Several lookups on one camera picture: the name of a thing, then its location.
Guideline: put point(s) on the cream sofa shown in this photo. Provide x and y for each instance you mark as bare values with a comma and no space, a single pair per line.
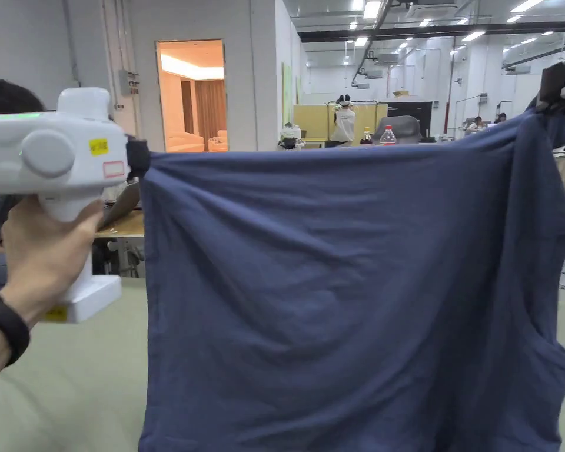
186,141

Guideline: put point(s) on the red capped soda bottle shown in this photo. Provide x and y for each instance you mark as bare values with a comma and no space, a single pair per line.
388,136

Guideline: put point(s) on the grey wall switch box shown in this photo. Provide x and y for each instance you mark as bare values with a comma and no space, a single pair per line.
128,82

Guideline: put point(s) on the bed with pale green sheet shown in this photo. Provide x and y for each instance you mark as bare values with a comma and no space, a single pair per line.
75,376

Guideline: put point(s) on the person's left hand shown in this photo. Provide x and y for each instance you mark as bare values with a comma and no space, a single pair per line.
47,254

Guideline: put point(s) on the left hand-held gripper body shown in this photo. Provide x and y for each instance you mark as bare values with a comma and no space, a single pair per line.
42,155

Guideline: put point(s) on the grey laptop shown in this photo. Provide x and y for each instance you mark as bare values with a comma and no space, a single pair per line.
122,205

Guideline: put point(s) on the group of people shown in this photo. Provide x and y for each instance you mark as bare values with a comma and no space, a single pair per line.
478,123

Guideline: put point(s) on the dark blue shirt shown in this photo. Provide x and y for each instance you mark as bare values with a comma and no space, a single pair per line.
339,292

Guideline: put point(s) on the dark drink bottle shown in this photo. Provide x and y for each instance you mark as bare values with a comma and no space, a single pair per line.
367,137

